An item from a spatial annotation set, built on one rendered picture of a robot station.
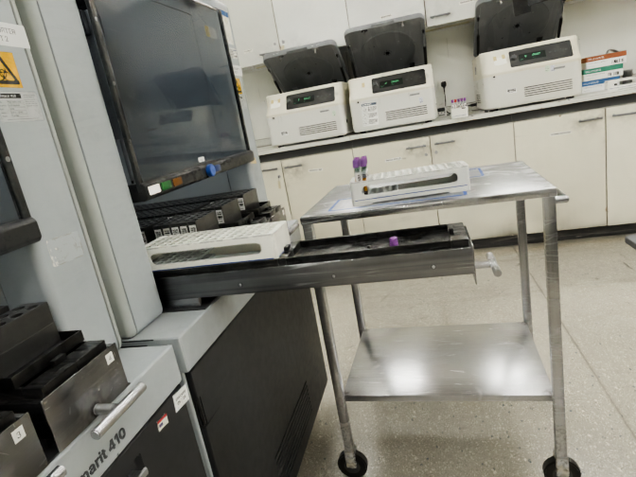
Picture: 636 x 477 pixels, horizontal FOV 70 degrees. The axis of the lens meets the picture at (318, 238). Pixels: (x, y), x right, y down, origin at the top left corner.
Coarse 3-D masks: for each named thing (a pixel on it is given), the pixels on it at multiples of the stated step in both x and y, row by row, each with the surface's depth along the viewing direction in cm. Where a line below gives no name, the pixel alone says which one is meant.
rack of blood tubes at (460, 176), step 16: (368, 176) 123; (384, 176) 119; (400, 176) 115; (416, 176) 114; (464, 176) 113; (352, 192) 118; (384, 192) 117; (400, 192) 116; (432, 192) 115; (448, 192) 115
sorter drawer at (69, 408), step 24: (72, 360) 58; (96, 360) 60; (120, 360) 65; (24, 384) 57; (48, 384) 53; (72, 384) 56; (96, 384) 60; (120, 384) 64; (144, 384) 62; (0, 408) 53; (24, 408) 52; (48, 408) 52; (72, 408) 56; (96, 408) 59; (120, 408) 58; (48, 432) 53; (72, 432) 55; (96, 432) 54
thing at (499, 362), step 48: (336, 192) 145; (480, 192) 109; (528, 192) 102; (528, 288) 150; (384, 336) 162; (432, 336) 156; (480, 336) 150; (528, 336) 145; (336, 384) 129; (384, 384) 134; (432, 384) 130; (480, 384) 126; (528, 384) 122
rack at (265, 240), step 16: (256, 224) 96; (272, 224) 93; (160, 240) 97; (176, 240) 95; (192, 240) 92; (208, 240) 89; (224, 240) 88; (240, 240) 87; (256, 240) 87; (272, 240) 86; (288, 240) 94; (160, 256) 99; (176, 256) 98; (192, 256) 94; (208, 256) 98; (224, 256) 98; (240, 256) 88; (256, 256) 88; (272, 256) 87
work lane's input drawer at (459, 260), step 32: (448, 224) 88; (288, 256) 87; (320, 256) 84; (352, 256) 83; (384, 256) 80; (416, 256) 79; (448, 256) 78; (160, 288) 92; (192, 288) 90; (224, 288) 89; (256, 288) 87; (288, 288) 86
